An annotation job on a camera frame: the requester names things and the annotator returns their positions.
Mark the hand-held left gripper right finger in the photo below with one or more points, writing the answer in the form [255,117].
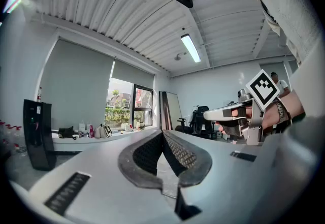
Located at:
[185,159]

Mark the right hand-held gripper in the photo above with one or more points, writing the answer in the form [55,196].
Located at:
[262,88]

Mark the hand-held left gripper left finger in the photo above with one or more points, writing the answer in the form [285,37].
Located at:
[144,157]

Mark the person's right forearm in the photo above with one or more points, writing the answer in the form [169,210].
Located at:
[293,106]

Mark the person's right hand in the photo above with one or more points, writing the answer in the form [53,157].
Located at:
[270,119]

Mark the black office chair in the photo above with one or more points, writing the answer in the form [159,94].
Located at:
[200,121]

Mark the white handbag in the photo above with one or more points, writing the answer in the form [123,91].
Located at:
[102,131]

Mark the leaning framed board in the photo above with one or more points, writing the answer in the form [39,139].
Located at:
[170,110]

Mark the black framed window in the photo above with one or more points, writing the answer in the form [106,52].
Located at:
[129,106]

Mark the metal wrist band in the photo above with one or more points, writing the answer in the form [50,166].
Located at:
[284,113]

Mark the long ceiling lamp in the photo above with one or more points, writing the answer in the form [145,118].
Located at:
[191,47]

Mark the black handbag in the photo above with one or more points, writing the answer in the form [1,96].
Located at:
[66,132]

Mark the narrow grey roller blind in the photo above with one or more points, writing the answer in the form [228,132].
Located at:
[133,71]

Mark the wide grey roller blind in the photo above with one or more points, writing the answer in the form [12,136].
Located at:
[76,91]

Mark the black water dispenser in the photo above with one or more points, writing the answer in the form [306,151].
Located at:
[38,134]

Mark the person's beige shirt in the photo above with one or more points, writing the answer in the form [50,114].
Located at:
[287,2]

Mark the group of red-capped clear bottles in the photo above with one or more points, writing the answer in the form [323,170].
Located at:
[10,139]

